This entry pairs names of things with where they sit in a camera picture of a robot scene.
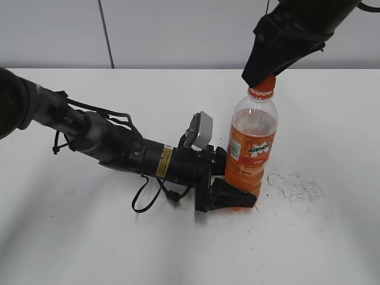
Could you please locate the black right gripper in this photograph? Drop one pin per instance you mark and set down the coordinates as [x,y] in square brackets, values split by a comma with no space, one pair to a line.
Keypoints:
[290,32]

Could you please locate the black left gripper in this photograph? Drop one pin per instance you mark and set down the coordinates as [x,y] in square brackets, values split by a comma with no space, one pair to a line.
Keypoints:
[194,169]

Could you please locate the orange soda plastic bottle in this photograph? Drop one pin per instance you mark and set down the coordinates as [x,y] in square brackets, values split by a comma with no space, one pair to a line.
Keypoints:
[253,127]

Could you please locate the orange bottle cap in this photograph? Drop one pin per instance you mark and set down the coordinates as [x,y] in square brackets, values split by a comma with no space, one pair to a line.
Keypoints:
[265,83]

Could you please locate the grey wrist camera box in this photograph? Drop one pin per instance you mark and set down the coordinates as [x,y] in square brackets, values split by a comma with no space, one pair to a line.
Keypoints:
[200,131]

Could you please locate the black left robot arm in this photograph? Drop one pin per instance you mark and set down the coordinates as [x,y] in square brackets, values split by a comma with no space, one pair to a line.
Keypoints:
[112,139]

